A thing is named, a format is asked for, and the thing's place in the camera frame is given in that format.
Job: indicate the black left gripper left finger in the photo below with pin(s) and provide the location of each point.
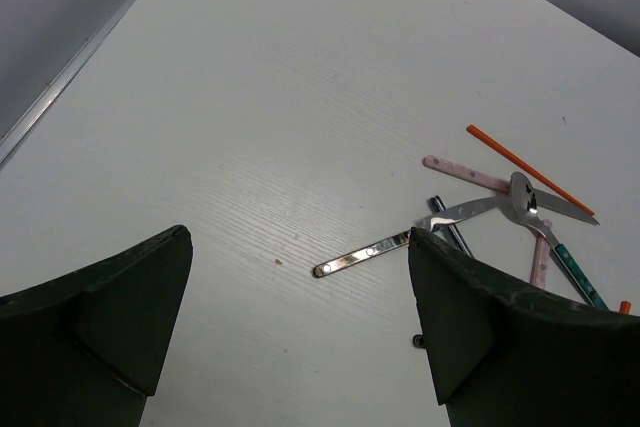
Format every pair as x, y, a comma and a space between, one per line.
88, 348

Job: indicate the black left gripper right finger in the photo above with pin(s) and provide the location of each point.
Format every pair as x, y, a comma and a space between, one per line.
505, 353

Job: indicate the pink-handled steel spoon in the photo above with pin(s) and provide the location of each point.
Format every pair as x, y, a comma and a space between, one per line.
540, 263

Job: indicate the dark-handled steel knife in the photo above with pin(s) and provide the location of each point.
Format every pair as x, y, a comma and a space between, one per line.
436, 221

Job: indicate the green-handled steel spoon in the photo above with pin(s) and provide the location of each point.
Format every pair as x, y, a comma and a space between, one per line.
523, 202

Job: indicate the pink-handled steel knife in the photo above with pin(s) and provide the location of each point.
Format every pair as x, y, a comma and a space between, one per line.
544, 199

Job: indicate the aluminium table edge rail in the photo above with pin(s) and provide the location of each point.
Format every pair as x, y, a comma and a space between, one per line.
44, 44

